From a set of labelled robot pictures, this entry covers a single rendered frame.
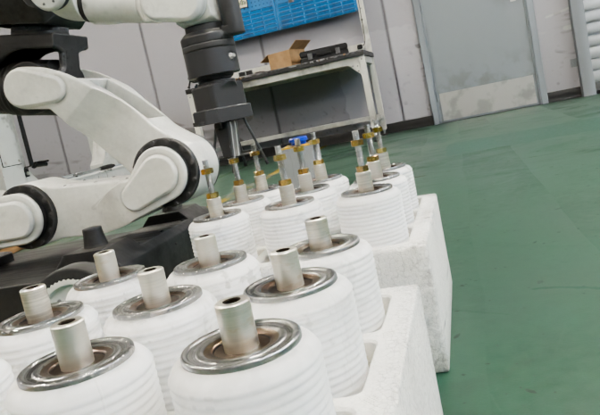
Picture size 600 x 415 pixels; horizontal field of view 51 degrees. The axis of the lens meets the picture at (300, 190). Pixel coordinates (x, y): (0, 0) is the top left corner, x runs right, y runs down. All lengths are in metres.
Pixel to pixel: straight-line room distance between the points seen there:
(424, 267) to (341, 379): 0.39
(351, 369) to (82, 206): 1.02
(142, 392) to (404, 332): 0.24
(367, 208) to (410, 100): 5.16
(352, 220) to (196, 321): 0.42
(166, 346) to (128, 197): 0.83
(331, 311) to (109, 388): 0.16
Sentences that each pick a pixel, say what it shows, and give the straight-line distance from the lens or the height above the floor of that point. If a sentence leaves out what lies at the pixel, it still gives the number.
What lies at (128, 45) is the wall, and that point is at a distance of 6.82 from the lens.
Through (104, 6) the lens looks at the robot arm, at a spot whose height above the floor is 0.62.
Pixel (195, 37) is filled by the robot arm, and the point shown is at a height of 0.53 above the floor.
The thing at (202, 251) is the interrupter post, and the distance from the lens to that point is 0.65.
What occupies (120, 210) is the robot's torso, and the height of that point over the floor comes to 0.26.
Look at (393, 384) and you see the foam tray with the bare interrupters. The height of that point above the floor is 0.18.
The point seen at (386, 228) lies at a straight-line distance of 0.89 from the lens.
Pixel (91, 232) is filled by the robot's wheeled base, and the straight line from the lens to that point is 1.27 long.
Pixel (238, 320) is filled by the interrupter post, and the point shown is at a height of 0.27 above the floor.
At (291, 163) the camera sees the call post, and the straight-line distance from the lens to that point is 1.33.
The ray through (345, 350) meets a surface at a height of 0.20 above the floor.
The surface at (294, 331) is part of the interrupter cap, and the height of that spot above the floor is 0.25.
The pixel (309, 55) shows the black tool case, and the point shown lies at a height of 0.82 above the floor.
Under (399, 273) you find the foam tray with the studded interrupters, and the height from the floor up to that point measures 0.15.
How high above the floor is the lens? 0.39
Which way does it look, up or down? 7 degrees down
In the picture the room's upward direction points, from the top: 12 degrees counter-clockwise
